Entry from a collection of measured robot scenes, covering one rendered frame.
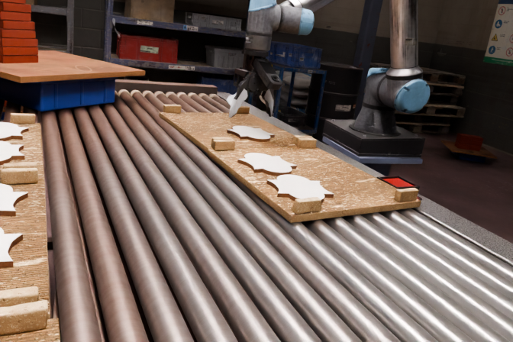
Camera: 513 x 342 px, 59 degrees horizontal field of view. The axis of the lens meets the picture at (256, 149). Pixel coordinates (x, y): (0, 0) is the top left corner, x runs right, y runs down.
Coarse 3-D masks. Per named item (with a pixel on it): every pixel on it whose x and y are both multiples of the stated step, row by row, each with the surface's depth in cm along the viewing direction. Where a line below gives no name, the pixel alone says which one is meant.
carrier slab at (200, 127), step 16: (160, 112) 152; (192, 112) 158; (176, 128) 139; (192, 128) 137; (208, 128) 139; (224, 128) 142; (272, 128) 150; (208, 144) 122; (240, 144) 127; (256, 144) 129; (272, 144) 131; (288, 144) 133
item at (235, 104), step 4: (236, 92) 134; (244, 92) 132; (228, 96) 136; (232, 96) 134; (240, 96) 131; (244, 96) 132; (228, 100) 135; (232, 100) 133; (236, 100) 131; (240, 100) 132; (232, 104) 132; (236, 104) 131; (240, 104) 132; (232, 108) 131; (236, 108) 132; (232, 112) 132; (236, 112) 132; (232, 116) 132
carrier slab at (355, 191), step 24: (240, 168) 107; (312, 168) 114; (336, 168) 117; (264, 192) 94; (336, 192) 99; (360, 192) 101; (384, 192) 103; (288, 216) 85; (312, 216) 87; (336, 216) 90
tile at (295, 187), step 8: (280, 176) 102; (288, 176) 102; (296, 176) 103; (272, 184) 98; (280, 184) 97; (288, 184) 98; (296, 184) 98; (304, 184) 99; (312, 184) 100; (280, 192) 92; (288, 192) 93; (296, 192) 93; (304, 192) 94; (312, 192) 95; (320, 192) 95; (328, 192) 96
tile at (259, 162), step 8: (240, 160) 110; (248, 160) 110; (256, 160) 111; (264, 160) 112; (272, 160) 112; (280, 160) 113; (256, 168) 105; (264, 168) 106; (272, 168) 107; (280, 168) 107; (288, 168) 108
